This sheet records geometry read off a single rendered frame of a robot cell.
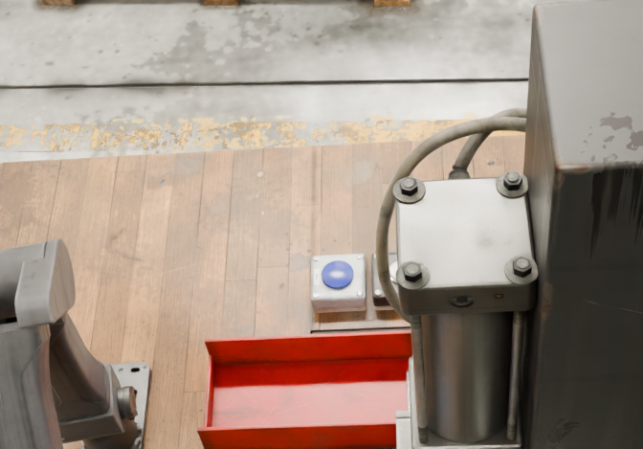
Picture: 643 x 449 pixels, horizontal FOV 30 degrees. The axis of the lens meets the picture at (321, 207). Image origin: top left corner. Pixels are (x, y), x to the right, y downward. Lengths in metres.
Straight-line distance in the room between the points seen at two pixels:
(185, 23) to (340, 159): 1.60
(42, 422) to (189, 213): 0.62
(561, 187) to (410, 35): 2.41
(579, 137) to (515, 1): 2.49
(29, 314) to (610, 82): 0.54
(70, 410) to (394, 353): 0.39
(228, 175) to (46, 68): 1.59
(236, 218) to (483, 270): 0.85
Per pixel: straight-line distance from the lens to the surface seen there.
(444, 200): 0.82
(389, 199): 0.88
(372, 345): 1.42
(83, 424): 1.31
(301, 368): 1.45
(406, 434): 1.09
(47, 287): 1.04
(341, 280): 1.47
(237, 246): 1.57
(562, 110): 0.68
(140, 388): 1.47
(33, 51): 3.24
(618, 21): 0.73
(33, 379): 1.05
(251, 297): 1.52
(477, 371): 0.88
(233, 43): 3.11
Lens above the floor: 2.16
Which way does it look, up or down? 52 degrees down
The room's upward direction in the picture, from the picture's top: 9 degrees counter-clockwise
